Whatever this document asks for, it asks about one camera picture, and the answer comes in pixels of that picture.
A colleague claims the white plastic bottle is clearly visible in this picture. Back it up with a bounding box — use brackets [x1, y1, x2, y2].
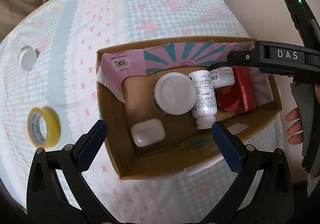
[188, 70, 217, 130]

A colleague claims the black lid jar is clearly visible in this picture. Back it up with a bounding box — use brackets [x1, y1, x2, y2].
[209, 62, 236, 89]

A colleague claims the pale green jar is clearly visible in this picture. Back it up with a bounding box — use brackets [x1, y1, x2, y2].
[19, 45, 40, 71]

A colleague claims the yellow tape roll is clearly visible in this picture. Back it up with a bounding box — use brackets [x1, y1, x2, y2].
[27, 107, 61, 146]

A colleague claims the red rectangular box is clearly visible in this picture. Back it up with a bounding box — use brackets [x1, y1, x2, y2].
[232, 67, 257, 112]

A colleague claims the pink lined cardboard box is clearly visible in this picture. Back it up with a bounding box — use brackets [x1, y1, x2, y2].
[96, 36, 283, 180]

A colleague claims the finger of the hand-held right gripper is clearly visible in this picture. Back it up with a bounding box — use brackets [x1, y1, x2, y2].
[226, 48, 260, 67]
[259, 66, 296, 76]

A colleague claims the white earbuds case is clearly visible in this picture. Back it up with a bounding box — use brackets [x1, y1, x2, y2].
[131, 118, 166, 146]

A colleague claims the blue checked bed sheet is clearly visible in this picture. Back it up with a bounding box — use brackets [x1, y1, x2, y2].
[0, 0, 284, 217]

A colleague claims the red round tin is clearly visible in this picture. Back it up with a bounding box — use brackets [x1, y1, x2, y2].
[216, 86, 242, 112]

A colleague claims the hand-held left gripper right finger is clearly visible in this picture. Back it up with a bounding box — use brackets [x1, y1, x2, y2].
[201, 121, 294, 222]

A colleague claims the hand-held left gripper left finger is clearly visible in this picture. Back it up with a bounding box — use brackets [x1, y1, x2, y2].
[26, 119, 118, 222]

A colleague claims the person's right hand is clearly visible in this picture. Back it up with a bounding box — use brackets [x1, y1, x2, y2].
[286, 107, 305, 145]

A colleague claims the white lid jar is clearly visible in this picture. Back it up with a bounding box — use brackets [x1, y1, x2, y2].
[153, 73, 196, 115]

